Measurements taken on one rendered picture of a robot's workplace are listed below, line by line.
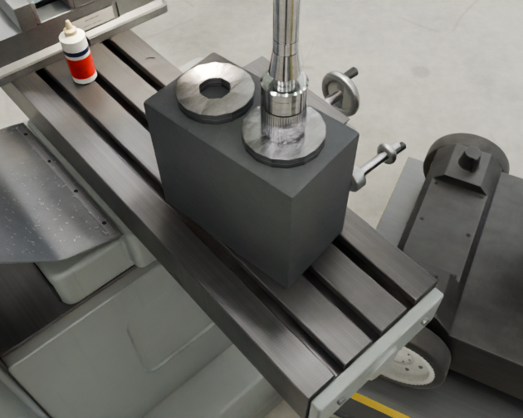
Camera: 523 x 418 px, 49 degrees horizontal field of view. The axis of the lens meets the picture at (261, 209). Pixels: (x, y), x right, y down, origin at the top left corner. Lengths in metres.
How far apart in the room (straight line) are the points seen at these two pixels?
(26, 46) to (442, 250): 0.87
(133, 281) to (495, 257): 0.73
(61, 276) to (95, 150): 0.20
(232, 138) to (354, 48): 2.03
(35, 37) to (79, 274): 0.40
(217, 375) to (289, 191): 0.97
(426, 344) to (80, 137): 0.70
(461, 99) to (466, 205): 1.19
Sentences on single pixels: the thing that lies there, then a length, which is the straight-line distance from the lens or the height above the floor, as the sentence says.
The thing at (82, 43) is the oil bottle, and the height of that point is 1.03.
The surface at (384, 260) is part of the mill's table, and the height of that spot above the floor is 0.95.
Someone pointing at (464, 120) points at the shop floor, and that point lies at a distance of 2.40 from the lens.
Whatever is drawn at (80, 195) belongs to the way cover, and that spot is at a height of 0.88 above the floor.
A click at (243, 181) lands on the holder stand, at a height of 1.11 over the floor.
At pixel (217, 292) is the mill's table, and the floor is 0.95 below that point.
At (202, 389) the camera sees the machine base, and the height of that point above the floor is 0.20.
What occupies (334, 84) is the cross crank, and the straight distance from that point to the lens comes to 1.41.
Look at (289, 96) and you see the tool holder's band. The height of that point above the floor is 1.22.
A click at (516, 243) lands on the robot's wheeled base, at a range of 1.33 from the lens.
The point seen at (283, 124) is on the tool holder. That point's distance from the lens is 0.59.
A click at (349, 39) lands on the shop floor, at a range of 2.69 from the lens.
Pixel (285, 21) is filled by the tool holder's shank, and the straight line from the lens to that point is 0.52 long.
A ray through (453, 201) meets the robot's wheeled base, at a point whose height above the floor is 0.59.
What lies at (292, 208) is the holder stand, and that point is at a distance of 0.59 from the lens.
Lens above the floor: 1.59
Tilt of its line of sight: 53 degrees down
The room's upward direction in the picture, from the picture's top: 1 degrees counter-clockwise
